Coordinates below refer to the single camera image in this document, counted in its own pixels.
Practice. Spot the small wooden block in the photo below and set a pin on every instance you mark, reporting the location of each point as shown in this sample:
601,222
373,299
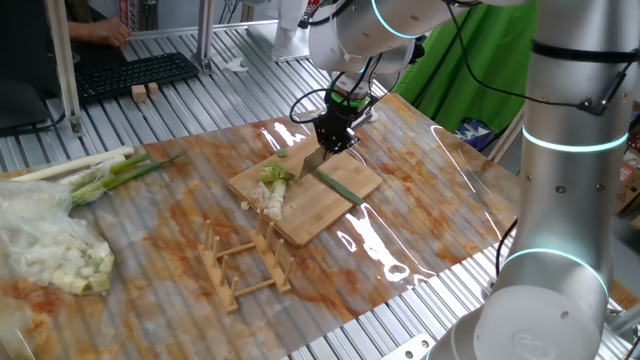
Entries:
153,88
139,93

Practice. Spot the plastic bag of chopped scallions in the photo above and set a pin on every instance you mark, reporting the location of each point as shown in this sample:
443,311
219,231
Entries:
45,240

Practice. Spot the red white box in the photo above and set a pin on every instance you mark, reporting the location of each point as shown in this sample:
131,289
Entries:
130,15

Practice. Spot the wooden cutting board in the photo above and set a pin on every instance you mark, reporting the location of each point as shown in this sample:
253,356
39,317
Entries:
310,210

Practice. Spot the cardboard box with red label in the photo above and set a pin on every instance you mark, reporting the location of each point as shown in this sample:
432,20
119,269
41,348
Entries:
630,187

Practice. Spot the chopped scallion pieces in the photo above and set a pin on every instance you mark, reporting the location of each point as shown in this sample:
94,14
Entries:
275,197

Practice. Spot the blue patterned bag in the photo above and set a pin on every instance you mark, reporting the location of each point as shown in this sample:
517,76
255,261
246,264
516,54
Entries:
474,134

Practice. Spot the black flat device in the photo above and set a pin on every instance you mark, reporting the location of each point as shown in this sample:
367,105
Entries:
97,54

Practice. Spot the bundle of green scallions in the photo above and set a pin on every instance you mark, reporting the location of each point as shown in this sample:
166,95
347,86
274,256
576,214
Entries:
120,177

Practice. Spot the silver robot mounting plate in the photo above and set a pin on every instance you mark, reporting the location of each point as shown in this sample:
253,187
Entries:
410,347

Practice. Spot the long white leek stalk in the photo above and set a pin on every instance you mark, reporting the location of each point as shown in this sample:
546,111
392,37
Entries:
75,162

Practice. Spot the steel cleaver knife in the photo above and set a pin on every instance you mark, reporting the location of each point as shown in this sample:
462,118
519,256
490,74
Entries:
312,162

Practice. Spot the marble pattern plastic mat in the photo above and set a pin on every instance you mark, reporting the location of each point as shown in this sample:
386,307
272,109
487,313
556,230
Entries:
150,310

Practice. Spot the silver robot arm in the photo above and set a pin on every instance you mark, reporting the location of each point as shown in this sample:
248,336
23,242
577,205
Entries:
570,200

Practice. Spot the black computer monitor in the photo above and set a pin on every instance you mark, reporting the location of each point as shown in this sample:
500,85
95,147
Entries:
25,60

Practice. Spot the person's bare forearm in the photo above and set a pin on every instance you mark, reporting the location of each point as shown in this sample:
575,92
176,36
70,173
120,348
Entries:
79,31

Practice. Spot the person's hand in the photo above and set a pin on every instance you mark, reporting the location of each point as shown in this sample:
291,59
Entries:
110,31

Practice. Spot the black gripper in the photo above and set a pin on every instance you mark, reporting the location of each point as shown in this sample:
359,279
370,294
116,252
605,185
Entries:
340,117

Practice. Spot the green cloth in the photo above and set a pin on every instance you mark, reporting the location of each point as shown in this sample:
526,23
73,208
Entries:
500,60

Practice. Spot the black keyboard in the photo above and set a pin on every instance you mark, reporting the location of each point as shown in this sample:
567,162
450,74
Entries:
130,75

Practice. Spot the wooden peg rack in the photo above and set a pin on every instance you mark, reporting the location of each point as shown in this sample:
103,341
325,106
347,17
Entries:
220,275

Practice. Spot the aluminium frame post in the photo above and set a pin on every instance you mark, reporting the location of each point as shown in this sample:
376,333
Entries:
507,135
205,35
67,75

